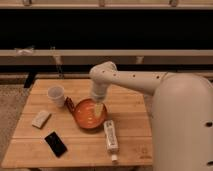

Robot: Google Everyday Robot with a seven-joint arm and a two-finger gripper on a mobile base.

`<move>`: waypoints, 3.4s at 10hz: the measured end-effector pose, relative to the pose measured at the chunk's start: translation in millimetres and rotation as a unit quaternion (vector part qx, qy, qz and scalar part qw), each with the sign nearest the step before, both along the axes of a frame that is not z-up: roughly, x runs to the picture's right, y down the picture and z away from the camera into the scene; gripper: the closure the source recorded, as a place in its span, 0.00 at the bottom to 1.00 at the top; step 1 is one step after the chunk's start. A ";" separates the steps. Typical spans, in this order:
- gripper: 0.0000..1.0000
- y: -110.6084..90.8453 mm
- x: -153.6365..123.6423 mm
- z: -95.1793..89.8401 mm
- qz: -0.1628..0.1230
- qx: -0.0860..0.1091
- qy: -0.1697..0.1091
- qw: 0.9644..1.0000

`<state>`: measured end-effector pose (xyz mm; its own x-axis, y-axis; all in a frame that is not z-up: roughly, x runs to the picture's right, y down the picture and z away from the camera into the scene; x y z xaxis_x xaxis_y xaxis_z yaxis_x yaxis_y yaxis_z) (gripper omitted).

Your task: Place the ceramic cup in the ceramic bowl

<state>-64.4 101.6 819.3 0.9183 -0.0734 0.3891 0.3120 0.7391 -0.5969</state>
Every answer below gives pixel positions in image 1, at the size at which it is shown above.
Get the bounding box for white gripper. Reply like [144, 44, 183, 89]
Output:
[91, 83, 108, 117]

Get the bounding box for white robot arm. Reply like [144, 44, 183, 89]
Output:
[89, 61, 213, 171]

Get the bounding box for orange ceramic bowl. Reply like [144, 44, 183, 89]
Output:
[73, 98, 108, 130]

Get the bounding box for dark red snack packet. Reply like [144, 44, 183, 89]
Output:
[65, 97, 75, 114]

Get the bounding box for wooden table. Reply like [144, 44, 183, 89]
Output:
[2, 79, 152, 168]

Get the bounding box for white toothpaste tube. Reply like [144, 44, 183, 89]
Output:
[104, 120, 119, 162]

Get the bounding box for black smartphone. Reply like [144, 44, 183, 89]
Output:
[45, 132, 67, 157]

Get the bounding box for white rectangular sponge block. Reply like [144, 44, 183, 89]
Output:
[31, 110, 51, 129]

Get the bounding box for grey metal rail shelf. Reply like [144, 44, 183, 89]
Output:
[0, 48, 213, 66]

